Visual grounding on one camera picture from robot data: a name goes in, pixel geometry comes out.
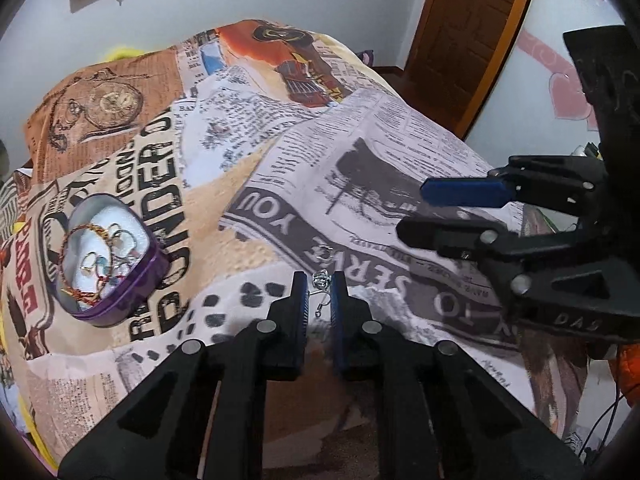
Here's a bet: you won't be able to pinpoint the cluster of silver rings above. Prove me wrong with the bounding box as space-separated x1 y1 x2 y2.
81 227 139 282

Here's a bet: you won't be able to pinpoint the gold red chain bracelet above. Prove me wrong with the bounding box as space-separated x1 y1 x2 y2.
60 224 137 311

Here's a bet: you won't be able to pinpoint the yellow curved cushion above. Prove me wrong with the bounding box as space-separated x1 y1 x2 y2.
106 44 152 60

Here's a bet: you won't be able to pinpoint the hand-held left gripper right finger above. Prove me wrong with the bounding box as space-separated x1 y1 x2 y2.
331 270 586 480

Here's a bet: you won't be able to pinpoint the thin black cables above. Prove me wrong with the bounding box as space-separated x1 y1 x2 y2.
564 394 628 463

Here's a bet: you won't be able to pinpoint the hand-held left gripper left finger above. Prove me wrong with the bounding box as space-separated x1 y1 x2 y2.
57 271 309 480

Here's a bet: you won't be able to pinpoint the newspaper print blanket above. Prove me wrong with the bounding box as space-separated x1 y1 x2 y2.
0 19 588 476

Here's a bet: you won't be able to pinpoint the brown wooden door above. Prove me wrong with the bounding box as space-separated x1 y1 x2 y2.
404 0 544 137

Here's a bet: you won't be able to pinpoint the pink wall sticker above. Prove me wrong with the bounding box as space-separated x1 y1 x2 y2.
516 29 602 122

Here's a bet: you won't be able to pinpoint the purple heart-shaped tin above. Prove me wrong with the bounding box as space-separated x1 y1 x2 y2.
54 195 172 322

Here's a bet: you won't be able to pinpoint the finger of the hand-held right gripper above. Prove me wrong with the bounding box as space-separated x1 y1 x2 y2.
420 155 609 221
396 214 627 312

